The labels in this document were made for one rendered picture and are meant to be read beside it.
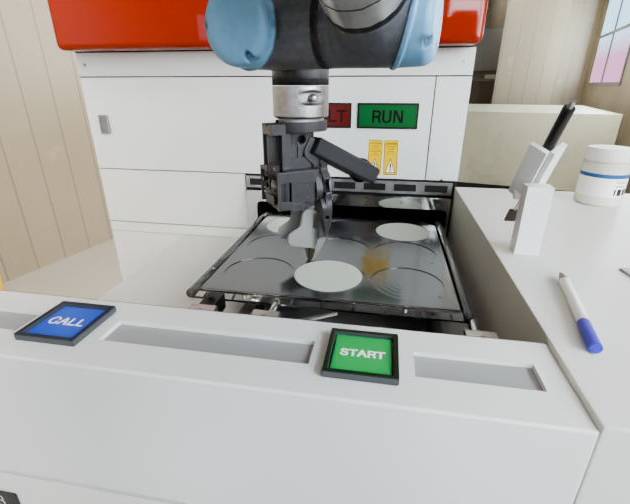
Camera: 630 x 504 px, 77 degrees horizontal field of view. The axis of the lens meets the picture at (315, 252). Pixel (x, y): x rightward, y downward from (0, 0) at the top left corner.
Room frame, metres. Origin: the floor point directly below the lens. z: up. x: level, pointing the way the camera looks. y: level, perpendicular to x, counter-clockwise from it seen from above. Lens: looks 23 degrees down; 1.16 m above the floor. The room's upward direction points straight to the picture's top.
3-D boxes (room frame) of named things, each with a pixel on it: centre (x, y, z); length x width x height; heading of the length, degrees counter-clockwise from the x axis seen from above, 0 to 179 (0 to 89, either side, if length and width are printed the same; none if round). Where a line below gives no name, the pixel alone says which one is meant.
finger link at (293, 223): (0.58, 0.03, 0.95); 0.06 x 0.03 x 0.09; 116
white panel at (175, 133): (0.87, 0.11, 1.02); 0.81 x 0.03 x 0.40; 80
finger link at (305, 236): (0.55, 0.02, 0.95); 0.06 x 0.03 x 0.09; 116
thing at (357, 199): (0.83, -0.06, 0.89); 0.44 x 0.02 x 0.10; 80
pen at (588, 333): (0.32, -0.24, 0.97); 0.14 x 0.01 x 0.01; 160
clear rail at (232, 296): (0.44, -0.01, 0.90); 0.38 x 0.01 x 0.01; 80
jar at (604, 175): (0.68, -0.50, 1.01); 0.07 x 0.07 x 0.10
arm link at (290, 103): (0.57, 0.02, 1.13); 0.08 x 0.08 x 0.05
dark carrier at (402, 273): (0.62, -0.04, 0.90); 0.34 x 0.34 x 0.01; 80
